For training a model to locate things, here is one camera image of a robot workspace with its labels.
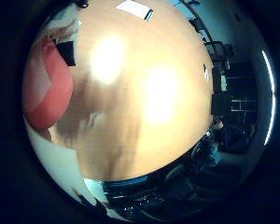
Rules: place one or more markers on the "pink round plush toy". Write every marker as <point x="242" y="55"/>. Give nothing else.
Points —
<point x="49" y="90"/>

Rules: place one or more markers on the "blue striped panel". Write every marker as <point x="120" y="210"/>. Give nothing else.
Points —
<point x="124" y="182"/>

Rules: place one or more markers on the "person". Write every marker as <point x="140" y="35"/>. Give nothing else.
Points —
<point x="217" y="124"/>

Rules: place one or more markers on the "white paper with black edge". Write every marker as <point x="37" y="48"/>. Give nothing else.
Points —
<point x="135" y="8"/>

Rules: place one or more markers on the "small white and black item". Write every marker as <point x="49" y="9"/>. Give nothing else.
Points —
<point x="206" y="73"/>

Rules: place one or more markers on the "ceiling light strip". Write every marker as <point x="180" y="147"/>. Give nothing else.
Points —
<point x="270" y="93"/>

